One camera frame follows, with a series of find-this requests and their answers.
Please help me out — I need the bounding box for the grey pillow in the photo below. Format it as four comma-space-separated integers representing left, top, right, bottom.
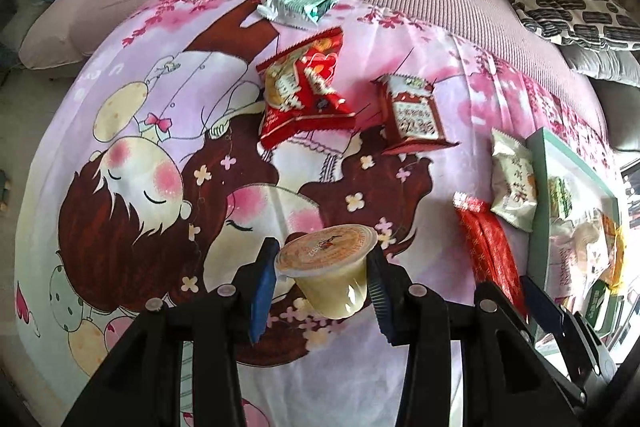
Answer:
559, 46, 640, 87

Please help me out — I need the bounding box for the green cow cracker packet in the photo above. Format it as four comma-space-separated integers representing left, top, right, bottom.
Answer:
548, 176, 573, 220

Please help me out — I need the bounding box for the teal shallow cardboard tray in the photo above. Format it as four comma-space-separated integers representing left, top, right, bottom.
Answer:
526, 128, 622, 337

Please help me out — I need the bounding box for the red white snack box packet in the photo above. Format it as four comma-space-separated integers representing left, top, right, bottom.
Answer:
371, 74, 459, 156

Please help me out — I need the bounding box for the yellow pudding cup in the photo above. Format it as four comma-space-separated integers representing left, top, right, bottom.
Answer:
274, 225, 378, 320

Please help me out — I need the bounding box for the clear steamed cake packet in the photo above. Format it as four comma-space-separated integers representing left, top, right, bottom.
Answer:
546, 209, 608, 299

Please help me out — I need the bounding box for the green biscuit packet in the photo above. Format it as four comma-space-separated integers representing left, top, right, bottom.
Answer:
585, 280, 620, 337

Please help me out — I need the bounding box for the yellow cake clear packet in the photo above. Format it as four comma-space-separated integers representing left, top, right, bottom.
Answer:
600, 215, 625, 293

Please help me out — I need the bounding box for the pink cartoon print blanket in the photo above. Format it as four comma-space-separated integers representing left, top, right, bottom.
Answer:
15, 0, 620, 404

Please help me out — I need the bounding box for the teal foil candy packet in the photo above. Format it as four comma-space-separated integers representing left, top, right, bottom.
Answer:
256, 0, 337, 29

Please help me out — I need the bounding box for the red foil snack packet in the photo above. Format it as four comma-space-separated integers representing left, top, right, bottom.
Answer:
452, 192, 527, 317

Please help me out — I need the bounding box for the black white patterned pillow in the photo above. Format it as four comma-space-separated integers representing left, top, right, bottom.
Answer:
509, 0, 639, 52

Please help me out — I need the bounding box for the cream peach cake packet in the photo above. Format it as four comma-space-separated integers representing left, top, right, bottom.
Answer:
491, 129, 537, 233

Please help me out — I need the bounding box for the red snack bag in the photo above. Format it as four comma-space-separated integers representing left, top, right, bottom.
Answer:
257, 27, 356, 150

